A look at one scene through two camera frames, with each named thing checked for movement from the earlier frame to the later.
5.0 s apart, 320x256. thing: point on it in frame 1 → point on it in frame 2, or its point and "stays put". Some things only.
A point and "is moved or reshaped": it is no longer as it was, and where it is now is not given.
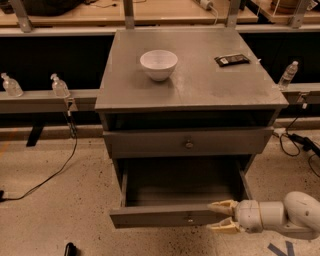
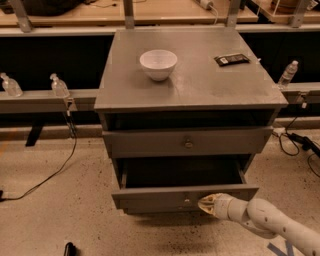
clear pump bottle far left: (11, 86) stays put
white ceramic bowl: (159, 64) stays put
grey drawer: (176, 192) is moved or reshaped
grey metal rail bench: (88, 100) stays put
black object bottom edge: (70, 249) stays put
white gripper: (247, 214) → (224, 204)
